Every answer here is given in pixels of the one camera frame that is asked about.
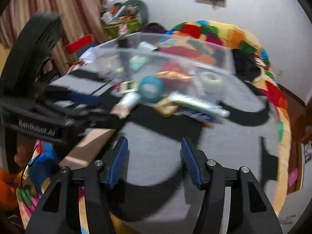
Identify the beige cream tube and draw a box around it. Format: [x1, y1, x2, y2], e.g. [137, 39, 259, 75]
[58, 91, 142, 171]

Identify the cream green small box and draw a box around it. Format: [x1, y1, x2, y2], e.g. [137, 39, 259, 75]
[120, 81, 138, 94]

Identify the mint green small bottle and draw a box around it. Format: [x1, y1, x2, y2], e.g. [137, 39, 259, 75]
[129, 56, 148, 72]

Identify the red tea bag pouch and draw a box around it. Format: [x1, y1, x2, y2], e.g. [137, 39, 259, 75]
[157, 63, 191, 91]

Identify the white tape roll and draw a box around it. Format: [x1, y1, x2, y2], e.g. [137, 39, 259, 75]
[199, 72, 224, 94]

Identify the red capped beige tube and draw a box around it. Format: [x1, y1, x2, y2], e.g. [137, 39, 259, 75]
[153, 97, 178, 118]

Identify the orange left sleeve forearm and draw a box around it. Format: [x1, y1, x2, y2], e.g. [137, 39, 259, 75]
[0, 169, 21, 211]

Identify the left hand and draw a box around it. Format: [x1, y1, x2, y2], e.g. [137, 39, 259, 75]
[14, 139, 36, 168]

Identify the grey black blanket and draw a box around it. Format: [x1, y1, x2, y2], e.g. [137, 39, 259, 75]
[48, 60, 280, 234]

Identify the red box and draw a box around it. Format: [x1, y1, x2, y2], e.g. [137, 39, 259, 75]
[65, 34, 95, 54]

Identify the blue flat packet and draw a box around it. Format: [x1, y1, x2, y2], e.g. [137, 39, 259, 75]
[180, 109, 216, 127]

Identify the colourful patchwork quilt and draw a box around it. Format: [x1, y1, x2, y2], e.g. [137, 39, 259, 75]
[15, 19, 292, 234]

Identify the teal tape roll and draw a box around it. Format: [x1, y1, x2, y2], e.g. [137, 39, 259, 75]
[138, 75, 164, 103]

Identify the green cluttered storage basket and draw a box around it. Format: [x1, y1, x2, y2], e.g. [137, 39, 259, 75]
[102, 19, 142, 39]

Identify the green white toothpaste tube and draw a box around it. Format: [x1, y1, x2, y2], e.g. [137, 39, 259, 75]
[168, 91, 230, 118]

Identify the rabbit figurine toy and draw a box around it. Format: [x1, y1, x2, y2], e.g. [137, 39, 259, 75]
[118, 24, 128, 36]

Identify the pink slipper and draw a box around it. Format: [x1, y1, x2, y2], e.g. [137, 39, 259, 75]
[288, 168, 298, 188]

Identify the clear plastic storage box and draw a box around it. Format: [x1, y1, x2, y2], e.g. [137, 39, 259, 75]
[91, 32, 236, 103]

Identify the dark purple clothes pile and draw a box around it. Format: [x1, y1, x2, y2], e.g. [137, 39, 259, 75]
[140, 22, 168, 34]

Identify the striped pink curtain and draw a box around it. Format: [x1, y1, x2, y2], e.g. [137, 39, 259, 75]
[1, 0, 109, 75]

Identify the grey neck pillow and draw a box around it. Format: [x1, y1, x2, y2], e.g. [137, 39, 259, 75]
[124, 0, 149, 26]

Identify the black clothing on bed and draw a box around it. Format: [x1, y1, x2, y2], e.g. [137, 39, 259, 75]
[232, 49, 261, 82]

